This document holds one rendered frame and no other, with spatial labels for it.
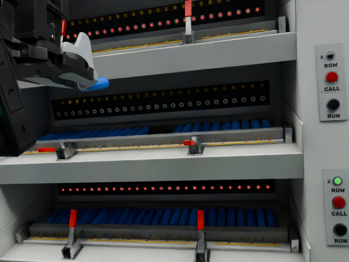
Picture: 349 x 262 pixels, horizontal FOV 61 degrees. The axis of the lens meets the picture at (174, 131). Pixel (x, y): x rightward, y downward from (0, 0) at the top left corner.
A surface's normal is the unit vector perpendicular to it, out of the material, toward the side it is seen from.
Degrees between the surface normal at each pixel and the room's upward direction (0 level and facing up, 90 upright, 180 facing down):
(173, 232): 107
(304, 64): 90
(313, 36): 90
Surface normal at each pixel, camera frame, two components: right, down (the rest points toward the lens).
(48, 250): -0.12, -0.95
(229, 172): -0.20, 0.30
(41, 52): 0.44, -0.06
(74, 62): 0.87, -0.04
